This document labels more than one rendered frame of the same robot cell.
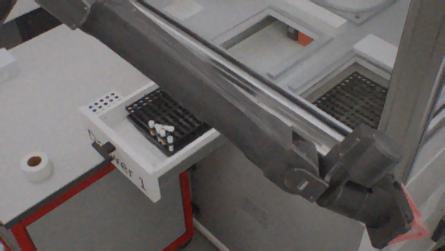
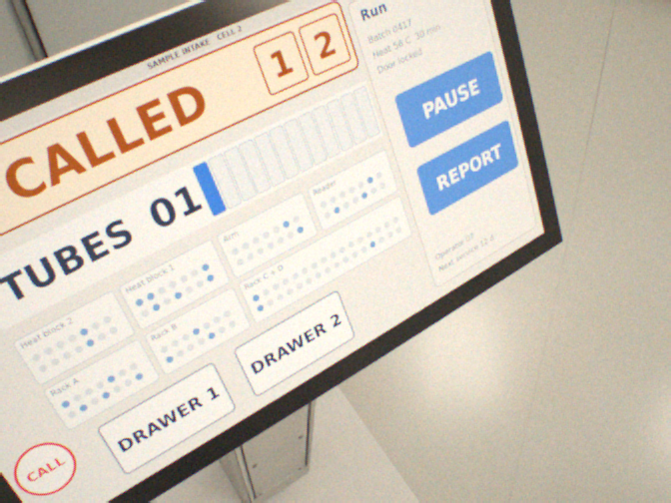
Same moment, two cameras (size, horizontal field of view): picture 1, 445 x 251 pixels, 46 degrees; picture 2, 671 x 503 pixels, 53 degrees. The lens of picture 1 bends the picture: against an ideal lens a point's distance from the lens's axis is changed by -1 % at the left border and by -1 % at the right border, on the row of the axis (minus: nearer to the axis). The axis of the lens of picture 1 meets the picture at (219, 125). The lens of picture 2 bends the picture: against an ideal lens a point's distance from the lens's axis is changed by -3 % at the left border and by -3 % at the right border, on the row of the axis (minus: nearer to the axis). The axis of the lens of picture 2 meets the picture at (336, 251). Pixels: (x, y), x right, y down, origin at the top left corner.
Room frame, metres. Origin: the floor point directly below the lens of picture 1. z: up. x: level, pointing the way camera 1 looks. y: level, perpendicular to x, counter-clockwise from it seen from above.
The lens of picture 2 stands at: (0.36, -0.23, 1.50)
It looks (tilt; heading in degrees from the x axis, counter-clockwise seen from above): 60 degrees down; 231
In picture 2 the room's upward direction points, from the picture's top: 6 degrees clockwise
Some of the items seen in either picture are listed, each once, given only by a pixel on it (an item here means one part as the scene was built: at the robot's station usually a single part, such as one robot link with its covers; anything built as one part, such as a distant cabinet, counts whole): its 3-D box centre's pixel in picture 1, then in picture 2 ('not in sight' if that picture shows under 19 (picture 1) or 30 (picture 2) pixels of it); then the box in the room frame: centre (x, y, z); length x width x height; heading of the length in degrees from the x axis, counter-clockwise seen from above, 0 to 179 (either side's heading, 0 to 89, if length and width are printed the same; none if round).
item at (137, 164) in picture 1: (118, 152); not in sight; (0.85, 0.24, 0.87); 0.29 x 0.02 x 0.11; 42
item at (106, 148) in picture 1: (106, 148); not in sight; (0.83, 0.26, 0.91); 0.07 x 0.04 x 0.01; 42
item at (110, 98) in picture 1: (106, 111); not in sight; (1.09, 0.32, 0.78); 0.12 x 0.08 x 0.04; 133
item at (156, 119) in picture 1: (182, 112); not in sight; (0.98, 0.09, 0.87); 0.22 x 0.18 x 0.06; 132
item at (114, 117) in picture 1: (184, 112); not in sight; (0.99, 0.09, 0.86); 0.40 x 0.26 x 0.06; 132
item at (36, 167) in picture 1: (36, 166); not in sight; (0.89, 0.47, 0.78); 0.07 x 0.07 x 0.04
